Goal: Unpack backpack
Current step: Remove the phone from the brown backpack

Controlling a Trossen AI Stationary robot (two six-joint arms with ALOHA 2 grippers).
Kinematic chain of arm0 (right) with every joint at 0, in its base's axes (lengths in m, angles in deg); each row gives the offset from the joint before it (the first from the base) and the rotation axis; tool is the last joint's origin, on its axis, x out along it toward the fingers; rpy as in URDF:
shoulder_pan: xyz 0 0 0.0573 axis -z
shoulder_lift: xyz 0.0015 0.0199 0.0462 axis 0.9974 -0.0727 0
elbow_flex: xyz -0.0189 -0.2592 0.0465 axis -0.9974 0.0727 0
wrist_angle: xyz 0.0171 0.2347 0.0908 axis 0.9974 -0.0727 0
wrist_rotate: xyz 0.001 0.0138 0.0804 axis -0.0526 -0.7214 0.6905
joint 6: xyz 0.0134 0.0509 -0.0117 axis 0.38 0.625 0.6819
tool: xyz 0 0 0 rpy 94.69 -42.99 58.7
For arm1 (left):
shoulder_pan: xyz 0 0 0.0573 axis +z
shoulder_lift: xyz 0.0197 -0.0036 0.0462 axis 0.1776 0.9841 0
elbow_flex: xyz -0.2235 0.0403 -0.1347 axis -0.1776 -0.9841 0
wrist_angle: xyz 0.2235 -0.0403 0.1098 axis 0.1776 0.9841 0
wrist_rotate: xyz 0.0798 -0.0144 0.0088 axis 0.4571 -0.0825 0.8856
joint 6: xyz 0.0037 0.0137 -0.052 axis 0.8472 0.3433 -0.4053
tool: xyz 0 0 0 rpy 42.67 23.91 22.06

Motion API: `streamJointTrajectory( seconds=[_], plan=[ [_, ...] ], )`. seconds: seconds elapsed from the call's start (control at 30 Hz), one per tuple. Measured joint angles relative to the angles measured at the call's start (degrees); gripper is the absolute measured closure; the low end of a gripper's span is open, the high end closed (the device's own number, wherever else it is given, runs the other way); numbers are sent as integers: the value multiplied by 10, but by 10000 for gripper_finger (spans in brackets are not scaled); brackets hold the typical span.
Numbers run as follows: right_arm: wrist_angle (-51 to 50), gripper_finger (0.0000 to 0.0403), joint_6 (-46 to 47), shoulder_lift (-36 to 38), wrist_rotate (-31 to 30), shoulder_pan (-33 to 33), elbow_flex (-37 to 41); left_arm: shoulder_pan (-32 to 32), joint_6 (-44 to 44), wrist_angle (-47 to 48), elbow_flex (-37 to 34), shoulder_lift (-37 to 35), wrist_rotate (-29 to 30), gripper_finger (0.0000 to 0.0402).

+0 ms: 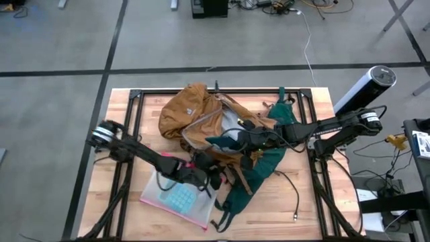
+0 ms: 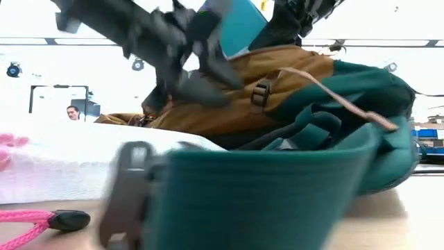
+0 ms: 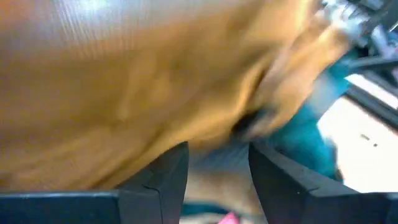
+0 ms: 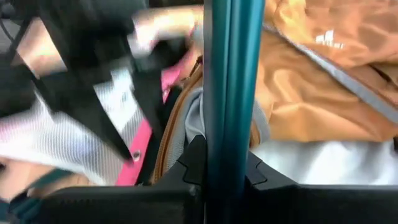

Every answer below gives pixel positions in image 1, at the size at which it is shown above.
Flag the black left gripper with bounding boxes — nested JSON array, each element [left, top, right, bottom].
[[181, 151, 225, 192]]

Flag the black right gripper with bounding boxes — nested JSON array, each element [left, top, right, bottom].
[[236, 118, 282, 153]]

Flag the teal calculator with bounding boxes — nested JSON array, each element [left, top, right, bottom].
[[157, 183, 198, 215]]

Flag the white mesh pouch pink trim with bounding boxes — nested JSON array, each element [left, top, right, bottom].
[[138, 151, 220, 231]]

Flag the tan and green backpack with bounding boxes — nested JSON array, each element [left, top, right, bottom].
[[157, 82, 304, 234]]

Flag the black usb cable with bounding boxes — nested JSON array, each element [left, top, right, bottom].
[[273, 169, 301, 222]]

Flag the white paper sheet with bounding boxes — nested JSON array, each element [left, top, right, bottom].
[[355, 188, 384, 233]]

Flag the grey floor box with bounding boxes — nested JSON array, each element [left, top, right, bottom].
[[351, 174, 406, 202]]

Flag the black computer case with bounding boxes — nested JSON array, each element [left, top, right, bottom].
[[190, 0, 230, 19]]

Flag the yellow clamp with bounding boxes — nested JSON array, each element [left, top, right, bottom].
[[384, 134, 409, 151]]

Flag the white and blue box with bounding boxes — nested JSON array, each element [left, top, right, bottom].
[[411, 130, 430, 159]]

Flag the black side cart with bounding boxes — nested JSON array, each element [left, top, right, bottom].
[[359, 117, 430, 242]]

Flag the grey folding table leg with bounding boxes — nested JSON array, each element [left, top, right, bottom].
[[411, 79, 430, 97], [375, 0, 416, 42]]

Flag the black metal table frame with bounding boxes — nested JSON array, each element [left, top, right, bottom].
[[75, 87, 366, 242]]

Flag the white floor cable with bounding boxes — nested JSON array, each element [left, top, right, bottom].
[[295, 9, 318, 87]]

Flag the tangled floor cables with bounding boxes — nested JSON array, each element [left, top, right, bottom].
[[229, 0, 355, 17]]

